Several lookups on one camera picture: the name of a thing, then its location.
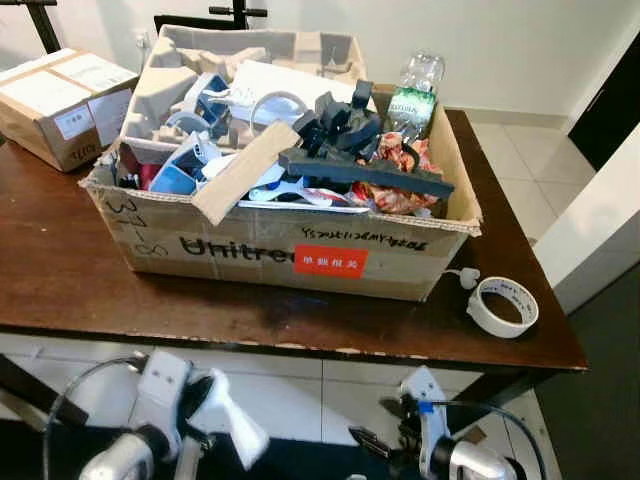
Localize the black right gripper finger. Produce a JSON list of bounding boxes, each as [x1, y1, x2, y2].
[[348, 427, 399, 463]]

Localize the white trash piece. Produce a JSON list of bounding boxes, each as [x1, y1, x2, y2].
[[195, 370, 270, 472]]

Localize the black floor mat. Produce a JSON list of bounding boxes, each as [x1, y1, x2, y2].
[[200, 430, 421, 480], [0, 418, 181, 480]]

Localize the white tape roll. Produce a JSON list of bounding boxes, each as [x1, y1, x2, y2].
[[467, 277, 540, 339]]

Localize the large printed cardboard box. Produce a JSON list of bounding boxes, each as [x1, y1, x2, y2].
[[80, 25, 483, 303]]

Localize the small white plug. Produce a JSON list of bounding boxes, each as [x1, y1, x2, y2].
[[443, 265, 483, 292]]

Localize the dark brown wooden table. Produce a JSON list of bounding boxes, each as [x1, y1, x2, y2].
[[0, 108, 589, 426]]

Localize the blue white packaging piece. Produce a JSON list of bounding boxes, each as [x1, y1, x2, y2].
[[148, 130, 226, 198]]

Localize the folded brown cardboard piece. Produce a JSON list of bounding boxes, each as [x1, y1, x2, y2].
[[192, 120, 303, 227]]

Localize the long black foam insert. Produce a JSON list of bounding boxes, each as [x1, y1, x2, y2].
[[278, 80, 456, 199]]

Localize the orange red snack wrapper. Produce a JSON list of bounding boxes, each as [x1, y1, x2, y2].
[[372, 133, 448, 217]]

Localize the grey pulp packaging insert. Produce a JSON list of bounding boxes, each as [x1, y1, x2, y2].
[[120, 25, 368, 166]]

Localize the small taped cardboard box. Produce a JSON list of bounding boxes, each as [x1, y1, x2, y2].
[[0, 48, 139, 173]]

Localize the clear bottle green label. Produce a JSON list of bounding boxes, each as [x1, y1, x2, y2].
[[385, 52, 447, 148]]

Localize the white paper sheet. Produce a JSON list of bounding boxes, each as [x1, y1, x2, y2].
[[228, 60, 363, 113]]

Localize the black flat panel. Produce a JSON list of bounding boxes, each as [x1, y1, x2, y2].
[[155, 13, 246, 33]]

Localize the black stand pole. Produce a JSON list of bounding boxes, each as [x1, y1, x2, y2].
[[208, 0, 269, 31], [0, 0, 61, 54]]

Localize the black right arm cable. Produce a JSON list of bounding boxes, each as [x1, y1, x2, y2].
[[428, 400, 548, 480]]

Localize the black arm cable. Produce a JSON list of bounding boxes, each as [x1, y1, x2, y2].
[[428, 400, 548, 480], [40, 357, 143, 480]]

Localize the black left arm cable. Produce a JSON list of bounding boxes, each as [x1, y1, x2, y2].
[[40, 357, 143, 480]]

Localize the white plastic ring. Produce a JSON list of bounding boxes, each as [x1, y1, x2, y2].
[[248, 90, 311, 133]]

